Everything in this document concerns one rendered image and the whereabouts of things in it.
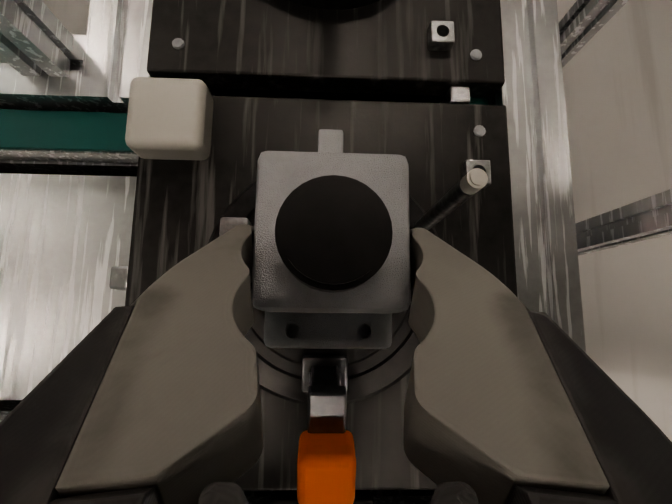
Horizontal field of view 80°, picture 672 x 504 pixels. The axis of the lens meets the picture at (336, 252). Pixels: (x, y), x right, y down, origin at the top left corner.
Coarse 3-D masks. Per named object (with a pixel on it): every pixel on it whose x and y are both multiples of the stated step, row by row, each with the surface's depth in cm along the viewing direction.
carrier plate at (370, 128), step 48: (240, 144) 26; (288, 144) 26; (384, 144) 26; (432, 144) 26; (480, 144) 27; (144, 192) 25; (192, 192) 25; (240, 192) 25; (432, 192) 26; (480, 192) 26; (144, 240) 25; (192, 240) 25; (480, 240) 26; (144, 288) 24; (288, 432) 23; (384, 432) 24; (240, 480) 23; (288, 480) 23; (384, 480) 23
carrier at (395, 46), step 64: (192, 0) 27; (256, 0) 28; (320, 0) 27; (384, 0) 28; (448, 0) 28; (192, 64) 27; (256, 64) 27; (320, 64) 27; (384, 64) 27; (448, 64) 27
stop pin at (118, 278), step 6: (114, 270) 25; (120, 270) 25; (126, 270) 25; (114, 276) 25; (120, 276) 25; (126, 276) 25; (114, 282) 25; (120, 282) 25; (126, 282) 25; (114, 288) 25; (120, 288) 25
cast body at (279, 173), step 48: (336, 144) 16; (288, 192) 11; (336, 192) 10; (384, 192) 11; (288, 240) 10; (336, 240) 10; (384, 240) 10; (288, 288) 11; (336, 288) 10; (384, 288) 11; (288, 336) 14; (336, 336) 14; (384, 336) 14
